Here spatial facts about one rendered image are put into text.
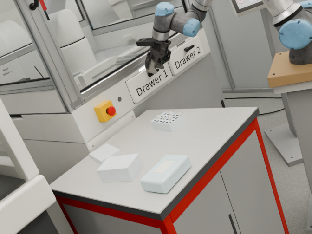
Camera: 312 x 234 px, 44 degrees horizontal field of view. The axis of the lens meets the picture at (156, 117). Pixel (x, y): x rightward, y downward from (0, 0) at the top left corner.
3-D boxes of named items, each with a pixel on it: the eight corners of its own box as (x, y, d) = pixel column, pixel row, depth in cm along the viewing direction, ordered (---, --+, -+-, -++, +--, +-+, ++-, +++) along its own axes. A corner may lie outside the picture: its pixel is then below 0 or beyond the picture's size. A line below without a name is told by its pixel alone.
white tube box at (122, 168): (143, 165, 133) (138, 152, 131) (133, 180, 126) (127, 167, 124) (113, 168, 139) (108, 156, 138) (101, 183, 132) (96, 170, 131)
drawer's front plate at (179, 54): (204, 54, 219) (198, 35, 215) (175, 74, 200) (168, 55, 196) (201, 54, 220) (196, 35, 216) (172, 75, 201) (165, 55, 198)
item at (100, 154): (121, 152, 149) (120, 149, 149) (102, 164, 146) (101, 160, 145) (108, 146, 160) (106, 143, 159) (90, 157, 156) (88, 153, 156)
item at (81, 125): (211, 51, 226) (203, 27, 221) (85, 143, 161) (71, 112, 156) (106, 67, 292) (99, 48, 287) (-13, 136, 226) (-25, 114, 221)
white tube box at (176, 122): (187, 122, 154) (184, 113, 153) (172, 132, 150) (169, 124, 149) (167, 119, 164) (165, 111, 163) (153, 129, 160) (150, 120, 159)
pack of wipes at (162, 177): (169, 164, 128) (165, 152, 126) (193, 165, 122) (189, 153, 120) (142, 191, 118) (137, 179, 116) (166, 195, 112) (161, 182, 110)
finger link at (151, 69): (152, 82, 181) (157, 65, 175) (143, 76, 183) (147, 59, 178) (156, 80, 183) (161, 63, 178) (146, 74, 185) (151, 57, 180)
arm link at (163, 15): (172, 12, 157) (152, 5, 159) (167, 35, 164) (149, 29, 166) (179, 5, 162) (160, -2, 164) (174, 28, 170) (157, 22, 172)
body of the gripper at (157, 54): (159, 68, 175) (164, 45, 167) (145, 59, 178) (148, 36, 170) (169, 61, 180) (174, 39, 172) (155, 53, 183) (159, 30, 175)
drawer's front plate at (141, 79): (172, 77, 199) (165, 57, 195) (136, 103, 180) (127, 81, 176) (169, 77, 200) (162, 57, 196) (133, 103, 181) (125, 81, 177)
